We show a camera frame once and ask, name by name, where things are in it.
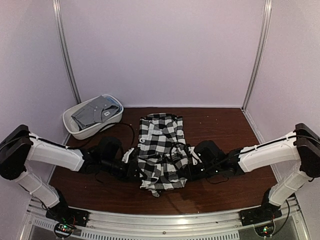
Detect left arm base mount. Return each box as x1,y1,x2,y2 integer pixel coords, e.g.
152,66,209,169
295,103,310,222
45,207,89,227

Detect left aluminium post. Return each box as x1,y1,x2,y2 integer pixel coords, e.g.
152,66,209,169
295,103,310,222
52,0,82,104

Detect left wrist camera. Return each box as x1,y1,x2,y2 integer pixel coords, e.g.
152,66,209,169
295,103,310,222
121,147,136,164

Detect aluminium front rail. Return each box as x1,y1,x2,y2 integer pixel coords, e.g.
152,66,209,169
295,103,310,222
22,194,308,240

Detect black white plaid shirt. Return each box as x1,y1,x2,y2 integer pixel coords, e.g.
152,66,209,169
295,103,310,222
137,113,190,198

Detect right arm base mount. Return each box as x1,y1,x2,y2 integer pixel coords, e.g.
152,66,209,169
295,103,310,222
239,206,282,226

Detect white plastic bin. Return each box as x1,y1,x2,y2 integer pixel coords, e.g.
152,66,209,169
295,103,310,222
62,94,124,140

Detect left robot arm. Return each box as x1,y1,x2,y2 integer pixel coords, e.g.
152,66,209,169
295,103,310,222
0,124,142,222

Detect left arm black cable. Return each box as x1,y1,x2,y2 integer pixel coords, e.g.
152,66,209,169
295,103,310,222
0,122,136,186

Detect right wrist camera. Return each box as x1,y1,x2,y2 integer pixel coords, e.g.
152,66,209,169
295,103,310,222
188,146,202,165

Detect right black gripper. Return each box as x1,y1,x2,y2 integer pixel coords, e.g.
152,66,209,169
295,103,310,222
180,162,220,183

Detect aluminium post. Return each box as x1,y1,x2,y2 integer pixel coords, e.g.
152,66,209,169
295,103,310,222
241,0,273,112
52,0,82,104

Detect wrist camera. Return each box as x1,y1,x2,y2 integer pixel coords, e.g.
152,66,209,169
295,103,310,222
121,147,136,164
188,146,202,165

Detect grey folded shirt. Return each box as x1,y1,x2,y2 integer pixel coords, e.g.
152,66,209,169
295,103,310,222
71,95,122,130

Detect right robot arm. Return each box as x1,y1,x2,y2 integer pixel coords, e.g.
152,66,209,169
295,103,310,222
186,123,320,221

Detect right aluminium post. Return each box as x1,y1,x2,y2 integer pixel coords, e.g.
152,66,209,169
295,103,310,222
241,0,273,112

